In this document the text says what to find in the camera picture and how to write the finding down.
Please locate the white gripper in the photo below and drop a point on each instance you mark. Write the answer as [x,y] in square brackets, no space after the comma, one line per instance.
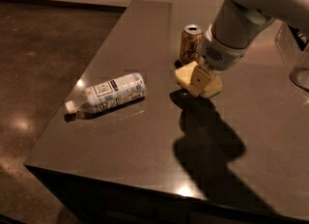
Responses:
[221,55]

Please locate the yellow sponge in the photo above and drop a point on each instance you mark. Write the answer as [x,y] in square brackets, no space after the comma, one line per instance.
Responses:
[183,76]

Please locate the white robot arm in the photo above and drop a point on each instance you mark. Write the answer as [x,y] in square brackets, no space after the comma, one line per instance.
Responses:
[235,27]

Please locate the orange soda can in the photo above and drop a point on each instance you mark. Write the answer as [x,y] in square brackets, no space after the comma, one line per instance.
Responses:
[192,37]

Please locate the clear plastic container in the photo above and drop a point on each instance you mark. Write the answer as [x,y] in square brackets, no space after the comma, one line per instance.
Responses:
[293,47]

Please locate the clear plastic water bottle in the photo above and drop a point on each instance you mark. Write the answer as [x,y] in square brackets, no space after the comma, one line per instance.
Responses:
[109,94]

